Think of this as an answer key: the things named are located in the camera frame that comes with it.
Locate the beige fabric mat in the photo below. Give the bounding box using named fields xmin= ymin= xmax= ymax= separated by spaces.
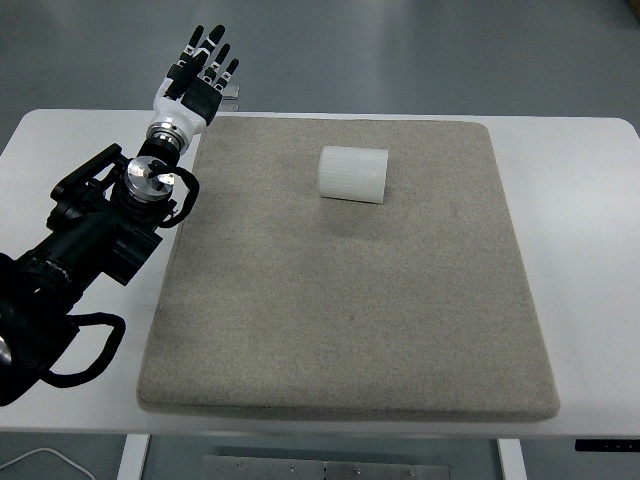
xmin=136 ymin=115 xmax=561 ymax=425

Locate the black table control panel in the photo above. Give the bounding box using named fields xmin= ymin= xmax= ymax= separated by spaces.
xmin=574 ymin=438 xmax=640 ymax=453

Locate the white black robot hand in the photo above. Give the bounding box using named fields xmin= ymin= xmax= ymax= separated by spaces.
xmin=149 ymin=23 xmax=242 ymax=139

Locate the white cable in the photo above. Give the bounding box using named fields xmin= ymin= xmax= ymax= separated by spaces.
xmin=0 ymin=446 xmax=94 ymax=480

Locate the white table leg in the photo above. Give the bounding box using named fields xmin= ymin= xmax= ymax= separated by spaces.
xmin=496 ymin=438 xmax=527 ymax=480
xmin=116 ymin=433 xmax=152 ymax=480

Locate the white cup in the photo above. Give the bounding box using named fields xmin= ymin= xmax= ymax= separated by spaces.
xmin=317 ymin=145 xmax=390 ymax=205

